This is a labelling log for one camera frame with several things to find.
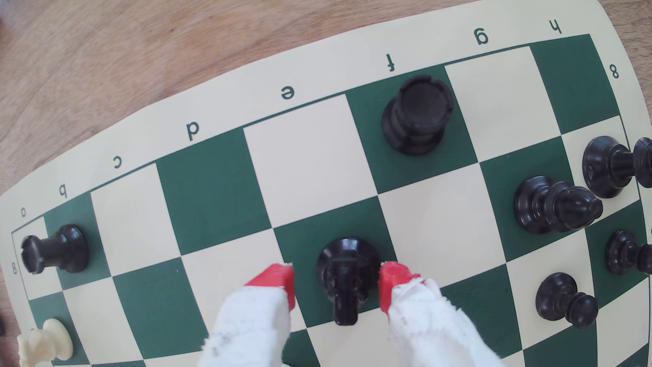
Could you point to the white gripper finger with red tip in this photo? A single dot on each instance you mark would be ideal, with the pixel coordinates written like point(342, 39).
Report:
point(249, 326)
point(428, 326)

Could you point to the black knight chess piece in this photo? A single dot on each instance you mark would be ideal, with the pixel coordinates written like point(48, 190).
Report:
point(347, 275)

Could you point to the black pawn chess piece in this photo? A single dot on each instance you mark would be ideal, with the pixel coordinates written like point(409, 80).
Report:
point(558, 298)
point(624, 252)

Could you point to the green and cream chess mat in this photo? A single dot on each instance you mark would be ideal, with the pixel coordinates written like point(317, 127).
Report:
point(214, 193)

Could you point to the black bishop chess piece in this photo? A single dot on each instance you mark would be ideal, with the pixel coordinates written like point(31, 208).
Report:
point(550, 204)

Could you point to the black rook chess piece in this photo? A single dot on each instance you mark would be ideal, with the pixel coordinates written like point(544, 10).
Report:
point(61, 250)
point(417, 112)

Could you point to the white knight chess piece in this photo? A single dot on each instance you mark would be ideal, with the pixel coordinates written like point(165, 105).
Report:
point(46, 344)

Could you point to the black king chess piece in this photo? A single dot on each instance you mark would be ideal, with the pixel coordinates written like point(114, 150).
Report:
point(606, 165)

